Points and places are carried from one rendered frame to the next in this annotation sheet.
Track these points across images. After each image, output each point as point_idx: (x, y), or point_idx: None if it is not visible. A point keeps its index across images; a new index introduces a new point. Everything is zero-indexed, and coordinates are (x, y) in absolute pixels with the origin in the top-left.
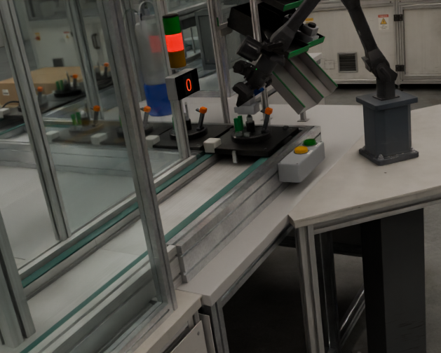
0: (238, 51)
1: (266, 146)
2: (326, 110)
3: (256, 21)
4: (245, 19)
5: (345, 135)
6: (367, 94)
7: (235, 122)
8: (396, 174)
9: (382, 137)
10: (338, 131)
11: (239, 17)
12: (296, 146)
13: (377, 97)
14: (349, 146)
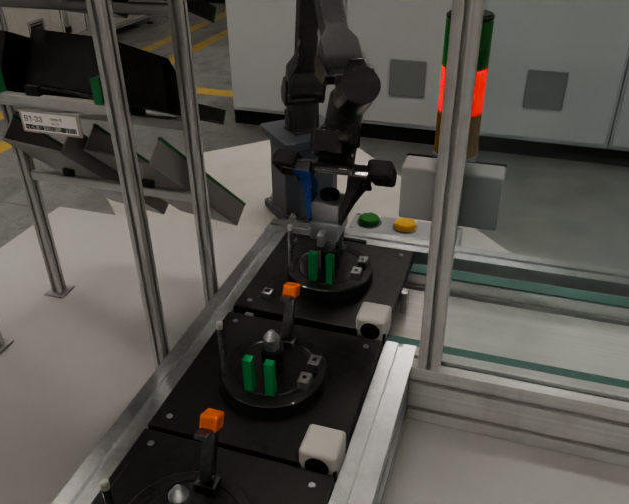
0: (378, 93)
1: (390, 255)
2: (14, 266)
3: (192, 55)
4: (144, 62)
5: (195, 243)
6: (281, 138)
7: (334, 261)
8: (378, 206)
9: (335, 179)
10: (166, 250)
11: (129, 63)
12: (375, 233)
13: (307, 130)
14: (252, 238)
